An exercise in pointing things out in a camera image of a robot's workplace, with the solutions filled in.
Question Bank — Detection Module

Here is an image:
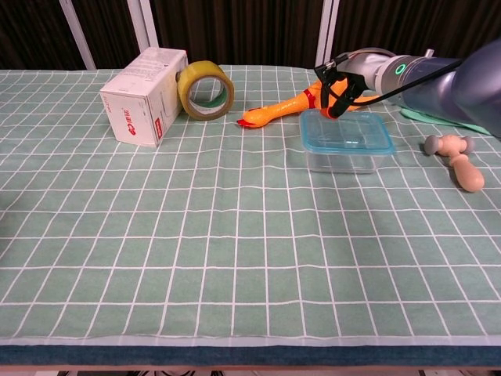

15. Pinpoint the wooden toy hammer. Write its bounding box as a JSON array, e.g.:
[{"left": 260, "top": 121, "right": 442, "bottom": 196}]
[{"left": 424, "top": 134, "right": 485, "bottom": 193}]

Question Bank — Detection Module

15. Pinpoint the green checked tablecloth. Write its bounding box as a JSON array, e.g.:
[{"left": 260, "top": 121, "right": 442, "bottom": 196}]
[{"left": 0, "top": 64, "right": 501, "bottom": 367}]

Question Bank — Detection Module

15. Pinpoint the green rubber glove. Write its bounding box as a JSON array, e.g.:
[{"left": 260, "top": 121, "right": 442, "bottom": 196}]
[{"left": 399, "top": 107, "right": 494, "bottom": 137}]

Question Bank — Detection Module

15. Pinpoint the black pleated curtain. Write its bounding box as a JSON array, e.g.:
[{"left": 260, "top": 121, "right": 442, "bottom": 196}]
[{"left": 0, "top": 0, "right": 501, "bottom": 71}]

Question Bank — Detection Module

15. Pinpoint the blue container lid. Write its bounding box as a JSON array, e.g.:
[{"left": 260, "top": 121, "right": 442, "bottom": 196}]
[{"left": 299, "top": 109, "right": 396, "bottom": 157}]

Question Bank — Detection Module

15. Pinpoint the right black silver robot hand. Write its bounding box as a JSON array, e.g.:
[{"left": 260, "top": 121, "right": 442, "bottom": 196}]
[{"left": 312, "top": 49, "right": 383, "bottom": 119}]

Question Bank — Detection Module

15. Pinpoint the orange rubber chicken toy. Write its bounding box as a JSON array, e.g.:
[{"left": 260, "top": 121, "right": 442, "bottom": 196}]
[{"left": 236, "top": 76, "right": 379, "bottom": 128}]

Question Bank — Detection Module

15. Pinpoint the yellow packing tape roll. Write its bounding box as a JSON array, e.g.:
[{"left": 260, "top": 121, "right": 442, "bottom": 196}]
[{"left": 176, "top": 60, "right": 236, "bottom": 121}]

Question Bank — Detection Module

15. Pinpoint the thin white aluminium post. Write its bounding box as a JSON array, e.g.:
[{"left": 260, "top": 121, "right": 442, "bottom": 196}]
[{"left": 58, "top": 0, "right": 97, "bottom": 71}]

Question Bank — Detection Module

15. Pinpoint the white cardboard box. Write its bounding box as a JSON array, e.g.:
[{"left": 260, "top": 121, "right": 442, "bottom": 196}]
[{"left": 99, "top": 47, "right": 189, "bottom": 148}]

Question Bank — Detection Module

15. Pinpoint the wide white aluminium post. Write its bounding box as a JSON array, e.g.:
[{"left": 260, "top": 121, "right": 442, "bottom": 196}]
[
  {"left": 315, "top": 0, "right": 340, "bottom": 70},
  {"left": 127, "top": 0, "right": 160, "bottom": 49}
]

